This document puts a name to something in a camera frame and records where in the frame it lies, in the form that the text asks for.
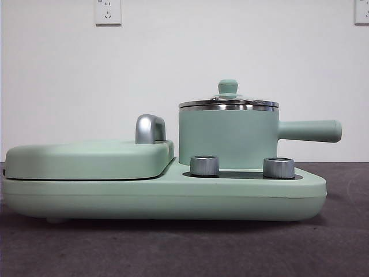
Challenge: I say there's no mint green cooker base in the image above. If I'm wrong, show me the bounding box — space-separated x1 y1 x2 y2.
2 156 328 224

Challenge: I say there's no silver control knob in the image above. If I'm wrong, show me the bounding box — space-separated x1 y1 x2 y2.
189 155 220 177
262 157 295 178

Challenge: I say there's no mint green pot with handle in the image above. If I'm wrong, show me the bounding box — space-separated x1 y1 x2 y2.
178 105 343 170

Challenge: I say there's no glass lid with green knob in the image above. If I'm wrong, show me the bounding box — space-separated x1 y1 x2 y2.
178 79 280 108

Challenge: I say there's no white wall socket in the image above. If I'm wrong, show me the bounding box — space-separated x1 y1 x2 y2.
354 0 369 25
95 0 122 27

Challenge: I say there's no silver cover handle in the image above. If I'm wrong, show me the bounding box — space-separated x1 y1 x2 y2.
135 114 167 144

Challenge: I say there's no mint green griddle cover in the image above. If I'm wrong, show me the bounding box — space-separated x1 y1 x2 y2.
5 140 175 180

